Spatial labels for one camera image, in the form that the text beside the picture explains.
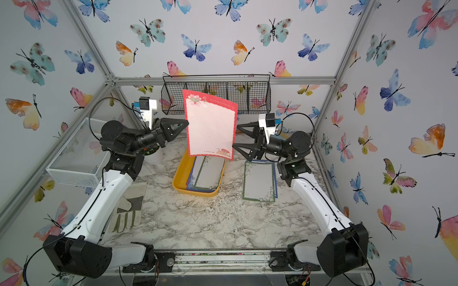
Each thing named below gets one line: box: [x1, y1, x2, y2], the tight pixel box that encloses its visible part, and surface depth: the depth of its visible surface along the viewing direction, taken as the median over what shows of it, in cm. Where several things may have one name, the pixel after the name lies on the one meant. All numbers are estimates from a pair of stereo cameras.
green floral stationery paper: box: [242, 160, 276, 202], surface depth 100 cm
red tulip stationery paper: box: [182, 89, 238, 161], surface depth 55 cm
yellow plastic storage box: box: [172, 148, 227, 198], surface depth 101 cm
